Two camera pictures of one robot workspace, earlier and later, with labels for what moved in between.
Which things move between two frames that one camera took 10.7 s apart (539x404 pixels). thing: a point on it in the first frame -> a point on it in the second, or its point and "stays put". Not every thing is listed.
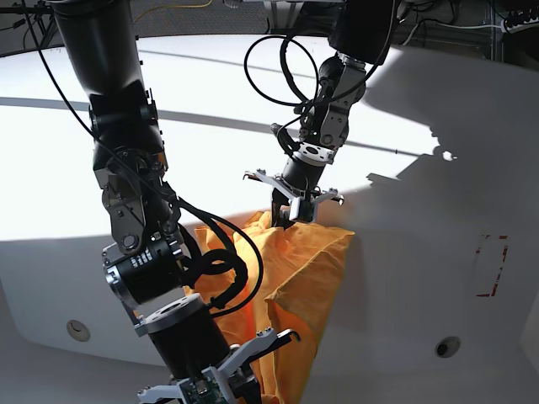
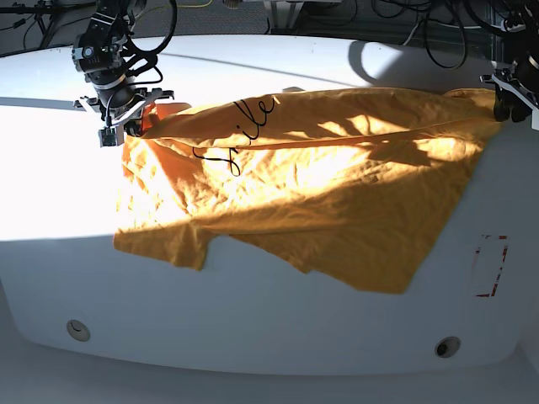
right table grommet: [447, 347] stays put
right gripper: [298, 187] -> [522, 82]
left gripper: [203, 367] -> [122, 115]
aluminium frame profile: [282, 13] stays put
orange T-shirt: [274, 296] -> [351, 184]
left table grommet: [78, 331] stays put
